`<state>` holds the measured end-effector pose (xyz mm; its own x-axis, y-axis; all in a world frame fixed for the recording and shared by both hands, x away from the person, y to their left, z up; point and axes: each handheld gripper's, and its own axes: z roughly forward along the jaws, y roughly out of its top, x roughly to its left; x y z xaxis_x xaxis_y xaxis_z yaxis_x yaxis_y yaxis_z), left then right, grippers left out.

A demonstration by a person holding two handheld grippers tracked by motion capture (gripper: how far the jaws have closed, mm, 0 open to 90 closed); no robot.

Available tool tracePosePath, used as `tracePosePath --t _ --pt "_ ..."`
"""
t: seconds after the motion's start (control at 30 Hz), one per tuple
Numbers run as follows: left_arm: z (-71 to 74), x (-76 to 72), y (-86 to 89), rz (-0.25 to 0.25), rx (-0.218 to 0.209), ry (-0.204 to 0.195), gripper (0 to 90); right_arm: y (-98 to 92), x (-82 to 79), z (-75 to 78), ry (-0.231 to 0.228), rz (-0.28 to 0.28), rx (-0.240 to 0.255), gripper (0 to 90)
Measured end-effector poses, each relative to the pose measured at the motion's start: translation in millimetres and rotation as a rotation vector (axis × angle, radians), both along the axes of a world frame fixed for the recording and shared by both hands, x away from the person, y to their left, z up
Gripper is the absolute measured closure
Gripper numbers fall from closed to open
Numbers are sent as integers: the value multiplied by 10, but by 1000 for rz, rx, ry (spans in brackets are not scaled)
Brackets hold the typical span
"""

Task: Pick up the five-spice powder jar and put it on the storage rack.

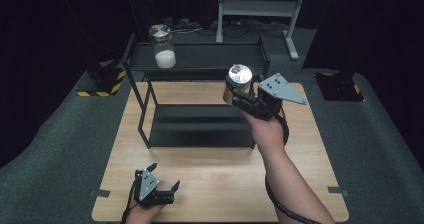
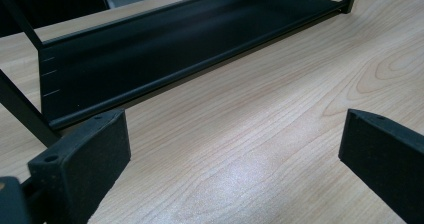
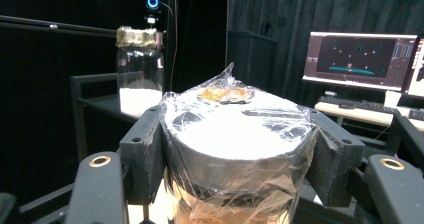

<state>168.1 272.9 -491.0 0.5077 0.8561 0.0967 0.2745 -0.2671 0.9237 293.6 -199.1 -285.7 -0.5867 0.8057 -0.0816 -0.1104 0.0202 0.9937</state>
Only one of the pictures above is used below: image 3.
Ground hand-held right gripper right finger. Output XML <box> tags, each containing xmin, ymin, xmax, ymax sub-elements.
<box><xmin>305</xmin><ymin>109</ymin><xmax>366</xmax><ymax>208</ymax></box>

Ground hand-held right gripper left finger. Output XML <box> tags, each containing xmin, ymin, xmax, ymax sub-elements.
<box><xmin>119</xmin><ymin>105</ymin><xmax>168</xmax><ymax>206</ymax></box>

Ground black metal two-tier rack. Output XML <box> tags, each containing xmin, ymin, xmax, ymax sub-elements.
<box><xmin>0</xmin><ymin>13</ymin><xmax>165</xmax><ymax>224</ymax></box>

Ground glass jar with brown powder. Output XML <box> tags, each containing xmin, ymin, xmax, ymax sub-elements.
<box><xmin>161</xmin><ymin>61</ymin><xmax>319</xmax><ymax>224</ymax></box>

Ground light wooden desk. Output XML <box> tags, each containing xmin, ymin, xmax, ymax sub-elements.
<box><xmin>313</xmin><ymin>101</ymin><xmax>424</xmax><ymax>132</ymax></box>

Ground black keyboard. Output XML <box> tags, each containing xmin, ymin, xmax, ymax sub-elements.
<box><xmin>317</xmin><ymin>95</ymin><xmax>400</xmax><ymax>115</ymax></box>

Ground small white box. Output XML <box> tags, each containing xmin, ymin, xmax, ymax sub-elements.
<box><xmin>383</xmin><ymin>90</ymin><xmax>403</xmax><ymax>109</ymax></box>

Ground large computer monitor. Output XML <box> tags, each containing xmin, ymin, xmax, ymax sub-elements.
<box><xmin>302</xmin><ymin>31</ymin><xmax>420</xmax><ymax>93</ymax></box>

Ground bright computer monitor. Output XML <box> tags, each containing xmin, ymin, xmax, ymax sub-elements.
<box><xmin>404</xmin><ymin>38</ymin><xmax>424</xmax><ymax>99</ymax></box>

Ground black cabinet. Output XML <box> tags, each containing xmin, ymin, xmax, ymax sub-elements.
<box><xmin>226</xmin><ymin>30</ymin><xmax>280</xmax><ymax>92</ymax></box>

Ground dark curtain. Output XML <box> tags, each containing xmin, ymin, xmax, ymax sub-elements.
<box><xmin>227</xmin><ymin>0</ymin><xmax>424</xmax><ymax>100</ymax></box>

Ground thin webcam cable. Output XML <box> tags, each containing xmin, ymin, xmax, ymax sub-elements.
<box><xmin>159</xmin><ymin>1</ymin><xmax>178</xmax><ymax>92</ymax></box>

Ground webcam with blue ring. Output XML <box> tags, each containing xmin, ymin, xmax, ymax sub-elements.
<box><xmin>145</xmin><ymin>0</ymin><xmax>162</xmax><ymax>26</ymax></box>

